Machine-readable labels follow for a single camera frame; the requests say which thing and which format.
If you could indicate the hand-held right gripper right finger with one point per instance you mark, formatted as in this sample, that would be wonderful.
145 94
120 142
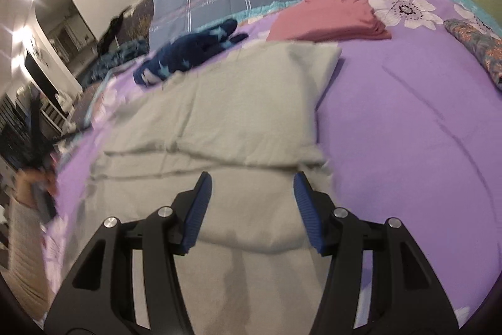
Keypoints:
306 209

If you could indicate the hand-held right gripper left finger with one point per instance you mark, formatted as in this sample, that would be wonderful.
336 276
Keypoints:
196 217

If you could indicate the light beige garment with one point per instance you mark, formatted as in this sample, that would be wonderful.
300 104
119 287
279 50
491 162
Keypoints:
235 115

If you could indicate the person's left hand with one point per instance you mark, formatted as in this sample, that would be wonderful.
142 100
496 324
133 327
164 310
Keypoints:
26 188

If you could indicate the white shelf rack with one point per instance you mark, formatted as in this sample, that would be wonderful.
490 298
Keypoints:
55 115

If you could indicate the dark teal blanket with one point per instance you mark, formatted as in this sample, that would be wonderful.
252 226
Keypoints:
117 56

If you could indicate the purple floral bed sheet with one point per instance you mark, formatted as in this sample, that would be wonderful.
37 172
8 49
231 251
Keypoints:
392 123

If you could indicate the black garment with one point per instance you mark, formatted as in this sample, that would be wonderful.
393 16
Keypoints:
117 25

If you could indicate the navy star-print garment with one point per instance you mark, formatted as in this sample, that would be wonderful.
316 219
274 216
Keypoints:
184 52

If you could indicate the pink folded garment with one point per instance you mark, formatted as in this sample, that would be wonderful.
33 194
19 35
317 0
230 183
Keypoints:
329 19

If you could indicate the multicolour floral cloth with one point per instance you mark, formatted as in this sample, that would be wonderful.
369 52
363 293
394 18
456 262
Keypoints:
482 44

